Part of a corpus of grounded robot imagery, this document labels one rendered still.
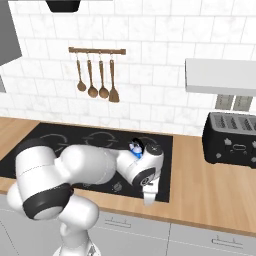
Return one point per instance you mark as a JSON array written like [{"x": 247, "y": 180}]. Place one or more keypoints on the wooden spatula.
[{"x": 113, "y": 95}]

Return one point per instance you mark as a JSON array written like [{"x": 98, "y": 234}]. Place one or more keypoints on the small wooden spoon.
[{"x": 81, "y": 86}]

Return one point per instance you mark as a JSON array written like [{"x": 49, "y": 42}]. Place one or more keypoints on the wooden ladle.
[{"x": 92, "y": 90}]

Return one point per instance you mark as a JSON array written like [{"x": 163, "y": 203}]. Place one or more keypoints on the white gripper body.
[{"x": 150, "y": 195}]

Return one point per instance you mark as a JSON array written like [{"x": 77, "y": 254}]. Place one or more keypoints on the white wall shelf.
[{"x": 220, "y": 76}]

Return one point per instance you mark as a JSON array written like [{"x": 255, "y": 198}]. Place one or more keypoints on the black hob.
[{"x": 83, "y": 136}]

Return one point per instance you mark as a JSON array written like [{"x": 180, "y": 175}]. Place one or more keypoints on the grey wall cupboard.
[{"x": 8, "y": 33}]

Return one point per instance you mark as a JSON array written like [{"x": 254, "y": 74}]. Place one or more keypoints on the black hob knob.
[{"x": 117, "y": 187}]

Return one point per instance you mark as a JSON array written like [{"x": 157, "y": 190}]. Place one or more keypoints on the grey drawer front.
[
  {"x": 133, "y": 238},
  {"x": 200, "y": 243}
]

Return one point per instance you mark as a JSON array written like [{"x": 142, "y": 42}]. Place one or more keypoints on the grey wall socket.
[
  {"x": 224, "y": 102},
  {"x": 242, "y": 103}
]

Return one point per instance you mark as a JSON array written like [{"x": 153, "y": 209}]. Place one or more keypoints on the grey cupboard door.
[{"x": 23, "y": 230}]

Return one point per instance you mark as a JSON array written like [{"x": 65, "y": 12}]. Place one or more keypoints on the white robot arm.
[{"x": 83, "y": 163}]

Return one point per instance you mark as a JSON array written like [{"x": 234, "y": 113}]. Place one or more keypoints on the wooden utensil rail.
[{"x": 96, "y": 50}]

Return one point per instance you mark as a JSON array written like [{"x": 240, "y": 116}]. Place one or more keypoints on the black range hood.
[{"x": 63, "y": 5}]

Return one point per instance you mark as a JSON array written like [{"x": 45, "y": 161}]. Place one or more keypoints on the black toaster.
[{"x": 230, "y": 140}]

